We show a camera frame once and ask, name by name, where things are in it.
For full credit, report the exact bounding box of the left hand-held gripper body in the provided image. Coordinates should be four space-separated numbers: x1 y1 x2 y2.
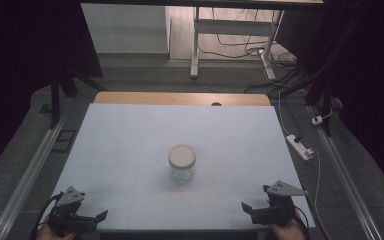
48 185 98 236

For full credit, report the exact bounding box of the clear glass jar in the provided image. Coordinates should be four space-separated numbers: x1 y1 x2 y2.
169 162 196 184

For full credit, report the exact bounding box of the white sheet table cover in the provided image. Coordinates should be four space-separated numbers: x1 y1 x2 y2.
37 102 316 232

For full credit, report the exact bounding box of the tangle of dark floor cables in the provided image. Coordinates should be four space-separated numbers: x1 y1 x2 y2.
198 8 309 96

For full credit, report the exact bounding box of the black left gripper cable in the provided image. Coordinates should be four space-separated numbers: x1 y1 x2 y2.
29 191 64 240

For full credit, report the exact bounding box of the cream round jar lid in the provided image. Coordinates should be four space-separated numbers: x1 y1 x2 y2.
167 143 197 170

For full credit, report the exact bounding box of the black metal stand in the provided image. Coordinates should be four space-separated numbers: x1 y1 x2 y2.
48 64 108 130
269 6 351 138

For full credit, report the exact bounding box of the person's right hand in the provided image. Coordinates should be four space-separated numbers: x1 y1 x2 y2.
268 217 308 240

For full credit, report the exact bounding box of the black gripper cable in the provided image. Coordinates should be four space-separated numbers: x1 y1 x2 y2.
29 191 64 240
293 203 312 232

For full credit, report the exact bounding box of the thin white cable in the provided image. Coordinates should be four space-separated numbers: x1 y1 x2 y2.
277 89 322 214

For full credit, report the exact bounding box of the white power strip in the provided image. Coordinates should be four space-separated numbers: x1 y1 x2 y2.
285 134 315 162

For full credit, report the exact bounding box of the white metal desk frame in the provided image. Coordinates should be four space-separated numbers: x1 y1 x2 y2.
189 5 285 81

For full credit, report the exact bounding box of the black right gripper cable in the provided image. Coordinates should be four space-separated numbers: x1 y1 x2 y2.
293 203 312 232

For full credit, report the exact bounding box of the wooden table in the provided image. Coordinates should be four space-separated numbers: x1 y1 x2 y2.
93 91 272 107

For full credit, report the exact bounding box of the black floor frame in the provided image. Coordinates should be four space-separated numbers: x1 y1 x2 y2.
51 129 78 154

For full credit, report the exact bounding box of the aluminium rail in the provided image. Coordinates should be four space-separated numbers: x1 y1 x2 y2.
0 112 69 240
307 105 384 240

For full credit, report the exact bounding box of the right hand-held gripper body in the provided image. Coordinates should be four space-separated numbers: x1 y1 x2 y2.
250 180 309 227

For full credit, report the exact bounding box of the person's left hand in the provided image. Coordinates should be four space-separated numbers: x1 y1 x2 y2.
35 221 78 240

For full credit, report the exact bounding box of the black curtain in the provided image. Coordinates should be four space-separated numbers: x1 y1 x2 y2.
0 0 105 183
319 0 384 201

